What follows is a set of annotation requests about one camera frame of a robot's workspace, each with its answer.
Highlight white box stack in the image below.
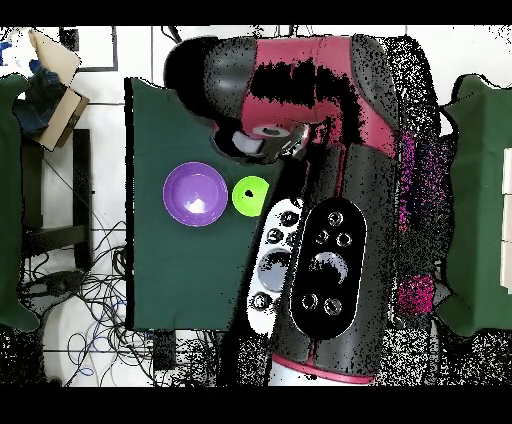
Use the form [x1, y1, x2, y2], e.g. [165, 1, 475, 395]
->
[499, 146, 512, 296]

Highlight small green bowl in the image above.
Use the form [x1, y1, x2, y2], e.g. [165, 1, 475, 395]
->
[231, 175, 271, 218]

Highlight wide purple bowl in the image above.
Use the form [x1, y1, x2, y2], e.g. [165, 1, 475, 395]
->
[162, 161, 229, 228]

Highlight dark green table cloth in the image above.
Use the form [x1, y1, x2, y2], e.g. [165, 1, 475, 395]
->
[124, 76, 289, 332]

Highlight black power adapter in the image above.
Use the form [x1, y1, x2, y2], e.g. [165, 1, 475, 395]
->
[152, 330, 178, 372]

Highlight cardboard box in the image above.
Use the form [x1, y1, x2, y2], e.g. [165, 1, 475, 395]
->
[26, 28, 91, 152]

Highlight dark blue fabric bundle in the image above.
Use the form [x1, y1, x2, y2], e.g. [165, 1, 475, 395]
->
[13, 59, 67, 137]

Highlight green cloth covered table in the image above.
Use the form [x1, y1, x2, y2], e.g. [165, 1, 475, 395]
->
[435, 73, 512, 337]
[0, 73, 41, 333]

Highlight tangle of black cables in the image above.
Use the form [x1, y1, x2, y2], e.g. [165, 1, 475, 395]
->
[21, 219, 213, 387]

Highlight black stool frame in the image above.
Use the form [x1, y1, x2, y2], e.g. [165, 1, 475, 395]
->
[21, 127, 94, 273]

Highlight black square frame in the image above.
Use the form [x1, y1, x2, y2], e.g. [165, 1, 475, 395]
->
[58, 25, 120, 74]

